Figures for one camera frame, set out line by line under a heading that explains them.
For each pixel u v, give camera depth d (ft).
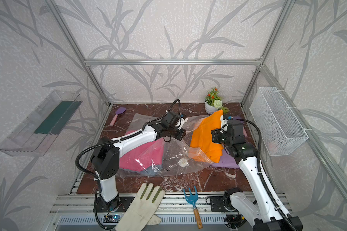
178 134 2.51
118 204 2.29
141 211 2.32
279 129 2.05
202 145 2.64
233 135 1.78
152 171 2.58
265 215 1.25
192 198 2.46
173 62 3.20
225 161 2.22
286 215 1.22
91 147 1.48
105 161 1.56
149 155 2.71
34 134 2.12
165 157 2.70
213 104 3.37
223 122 2.22
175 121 2.31
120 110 3.77
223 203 2.41
